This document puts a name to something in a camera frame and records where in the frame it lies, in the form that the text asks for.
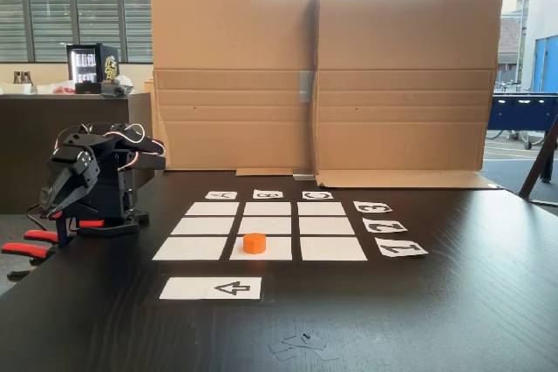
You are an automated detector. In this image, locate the round orange token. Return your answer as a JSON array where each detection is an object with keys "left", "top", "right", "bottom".
[{"left": 242, "top": 233, "right": 269, "bottom": 255}]

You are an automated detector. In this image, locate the white paper grid black tape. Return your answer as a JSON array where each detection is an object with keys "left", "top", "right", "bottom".
[{"left": 151, "top": 200, "right": 370, "bottom": 262}]

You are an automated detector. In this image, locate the red and black clamp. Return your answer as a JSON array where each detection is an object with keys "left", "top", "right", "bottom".
[{"left": 0, "top": 213, "right": 108, "bottom": 282}]

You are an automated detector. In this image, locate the dark brown counter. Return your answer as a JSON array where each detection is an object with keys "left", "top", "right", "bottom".
[{"left": 0, "top": 91, "right": 154, "bottom": 216}]

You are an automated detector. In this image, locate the dark grey rolled object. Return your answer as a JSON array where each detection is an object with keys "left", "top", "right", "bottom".
[{"left": 101, "top": 80, "right": 132, "bottom": 98}]

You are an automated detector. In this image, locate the black mini fridge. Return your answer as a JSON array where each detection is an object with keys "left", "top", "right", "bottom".
[{"left": 65, "top": 43, "right": 119, "bottom": 85}]

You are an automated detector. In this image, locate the white arrow paper sheet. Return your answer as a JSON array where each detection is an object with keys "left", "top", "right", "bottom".
[{"left": 159, "top": 275, "right": 263, "bottom": 302}]

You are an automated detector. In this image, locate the paper sheet number 3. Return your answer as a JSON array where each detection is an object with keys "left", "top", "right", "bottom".
[{"left": 352, "top": 200, "right": 393, "bottom": 215}]

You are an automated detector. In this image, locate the paper sheet number 2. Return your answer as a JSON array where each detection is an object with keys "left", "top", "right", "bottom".
[{"left": 362, "top": 218, "right": 409, "bottom": 233}]

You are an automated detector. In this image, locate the brown cardboard screen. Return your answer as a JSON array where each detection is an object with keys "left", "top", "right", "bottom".
[{"left": 150, "top": 0, "right": 507, "bottom": 190}]

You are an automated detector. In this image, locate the paper sheet number 1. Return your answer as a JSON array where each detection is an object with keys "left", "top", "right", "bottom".
[{"left": 374, "top": 240, "right": 430, "bottom": 259}]

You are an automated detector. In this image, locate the dark slanted stand leg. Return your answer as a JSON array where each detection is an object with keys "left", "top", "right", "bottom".
[{"left": 518, "top": 113, "right": 558, "bottom": 208}]

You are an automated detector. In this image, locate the black power cable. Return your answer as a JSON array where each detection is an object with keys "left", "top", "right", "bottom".
[{"left": 24, "top": 204, "right": 44, "bottom": 233}]

